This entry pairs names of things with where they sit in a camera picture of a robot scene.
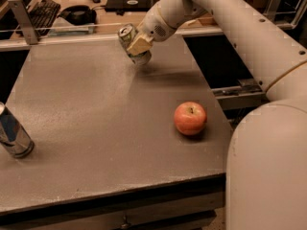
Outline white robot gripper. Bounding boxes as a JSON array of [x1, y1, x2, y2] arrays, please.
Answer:
[[127, 7, 179, 56]]

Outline green white 7up can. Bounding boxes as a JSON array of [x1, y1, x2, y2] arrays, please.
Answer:
[[118, 24, 152, 65]]

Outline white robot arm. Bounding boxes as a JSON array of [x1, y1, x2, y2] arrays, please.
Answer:
[[128, 0, 307, 230]]

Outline blue silver energy drink can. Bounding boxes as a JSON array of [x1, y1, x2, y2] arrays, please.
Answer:
[[0, 103, 35, 158]]

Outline glass divider panel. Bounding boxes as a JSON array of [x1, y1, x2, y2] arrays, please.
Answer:
[[0, 20, 121, 39]]

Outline black laptop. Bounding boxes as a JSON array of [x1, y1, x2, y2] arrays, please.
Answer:
[[105, 0, 152, 12]]

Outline black headphones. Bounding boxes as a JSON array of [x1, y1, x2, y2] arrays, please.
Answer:
[[59, 5, 97, 26]]

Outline red apple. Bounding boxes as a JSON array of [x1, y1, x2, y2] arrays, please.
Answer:
[[174, 102, 207, 136]]

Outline black keyboard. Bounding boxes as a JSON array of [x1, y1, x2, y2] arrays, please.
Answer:
[[28, 0, 60, 35]]

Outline metal bracket left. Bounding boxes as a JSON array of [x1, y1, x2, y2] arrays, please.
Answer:
[[9, 0, 39, 45]]

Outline metal bracket right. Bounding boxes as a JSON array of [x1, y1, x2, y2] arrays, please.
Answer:
[[264, 0, 282, 21]]

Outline table drawer with handle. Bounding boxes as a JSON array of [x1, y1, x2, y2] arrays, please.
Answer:
[[0, 191, 224, 230]]

